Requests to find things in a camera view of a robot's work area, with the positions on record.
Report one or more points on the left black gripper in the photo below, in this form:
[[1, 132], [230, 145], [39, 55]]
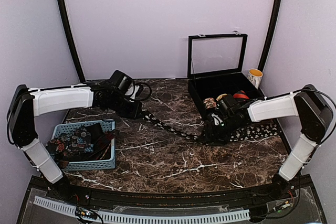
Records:
[[134, 114]]

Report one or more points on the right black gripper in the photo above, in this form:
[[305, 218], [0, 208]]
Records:
[[210, 130]]

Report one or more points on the black white patterned tie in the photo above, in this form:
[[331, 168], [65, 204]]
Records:
[[250, 132]]

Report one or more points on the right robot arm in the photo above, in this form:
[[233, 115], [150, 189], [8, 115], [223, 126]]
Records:
[[311, 109]]

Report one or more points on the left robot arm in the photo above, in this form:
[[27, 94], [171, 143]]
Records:
[[30, 106]]

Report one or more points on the light blue plastic basket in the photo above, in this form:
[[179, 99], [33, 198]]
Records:
[[73, 162]]

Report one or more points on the brown floral rolled tie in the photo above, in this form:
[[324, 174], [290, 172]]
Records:
[[210, 103]]

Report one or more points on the tan striped rolled tie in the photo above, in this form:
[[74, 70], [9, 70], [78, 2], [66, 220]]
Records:
[[221, 96]]

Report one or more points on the red black rolled tie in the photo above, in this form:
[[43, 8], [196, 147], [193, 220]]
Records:
[[241, 95]]

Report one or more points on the white yellow mug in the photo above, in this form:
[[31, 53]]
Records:
[[255, 77]]

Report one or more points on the black glass-lid tie box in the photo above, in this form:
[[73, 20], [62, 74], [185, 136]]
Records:
[[214, 66]]

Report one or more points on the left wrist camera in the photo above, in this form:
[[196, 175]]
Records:
[[121, 81]]

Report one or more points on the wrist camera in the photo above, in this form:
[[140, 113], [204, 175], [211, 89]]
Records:
[[121, 81], [228, 105]]

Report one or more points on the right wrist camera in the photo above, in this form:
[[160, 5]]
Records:
[[228, 105]]

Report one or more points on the black front rail base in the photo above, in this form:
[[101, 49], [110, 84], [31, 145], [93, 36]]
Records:
[[97, 195]]

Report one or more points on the white slotted cable duct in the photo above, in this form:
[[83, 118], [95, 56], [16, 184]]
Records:
[[124, 214]]

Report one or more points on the left black frame post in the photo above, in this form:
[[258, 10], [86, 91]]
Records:
[[70, 40]]

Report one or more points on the black frame post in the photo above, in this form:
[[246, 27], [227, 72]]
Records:
[[270, 34], [70, 40]]

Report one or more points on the right black frame post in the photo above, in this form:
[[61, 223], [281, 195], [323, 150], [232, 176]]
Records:
[[270, 34]]

